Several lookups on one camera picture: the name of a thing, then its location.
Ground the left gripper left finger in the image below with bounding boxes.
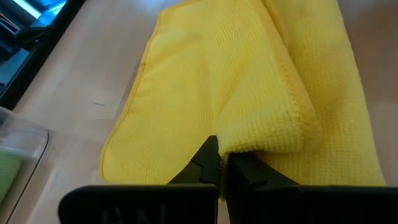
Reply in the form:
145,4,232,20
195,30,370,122
58,135,221,224

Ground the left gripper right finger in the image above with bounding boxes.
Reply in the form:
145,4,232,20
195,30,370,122
225,151,398,224

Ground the yellow microfiber towel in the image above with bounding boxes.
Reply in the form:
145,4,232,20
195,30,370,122
99,0,386,203

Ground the bright green microfiber towel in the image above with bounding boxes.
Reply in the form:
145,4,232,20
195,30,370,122
0,149,24,203

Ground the clear plastic bin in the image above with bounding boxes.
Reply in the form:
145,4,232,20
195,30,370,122
0,105,50,215

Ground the black aluminium table frame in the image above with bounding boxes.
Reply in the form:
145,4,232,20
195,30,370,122
0,0,86,110

